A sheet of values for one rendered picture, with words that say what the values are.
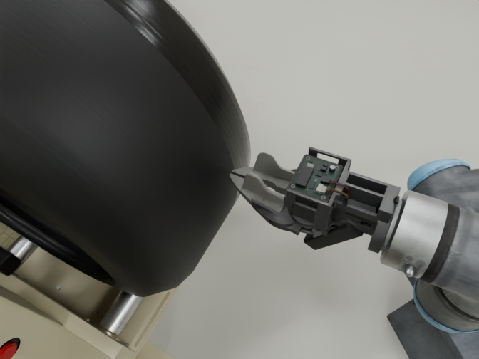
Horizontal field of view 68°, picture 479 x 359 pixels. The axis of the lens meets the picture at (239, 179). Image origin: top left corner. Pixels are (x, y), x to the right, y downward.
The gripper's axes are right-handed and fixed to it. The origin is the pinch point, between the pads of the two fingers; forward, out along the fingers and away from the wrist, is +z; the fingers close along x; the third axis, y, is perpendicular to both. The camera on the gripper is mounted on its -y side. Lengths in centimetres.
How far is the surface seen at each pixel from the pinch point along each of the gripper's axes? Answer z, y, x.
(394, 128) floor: -13, -126, -147
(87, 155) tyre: 8.0, 15.6, 12.7
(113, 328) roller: 18.7, -29.4, 23.6
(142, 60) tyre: 9.3, 17.9, 0.9
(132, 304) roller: 18.3, -29.9, 18.3
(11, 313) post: 23.0, -9.0, 29.1
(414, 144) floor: -27, -127, -140
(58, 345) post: 25.3, -27.9, 30.9
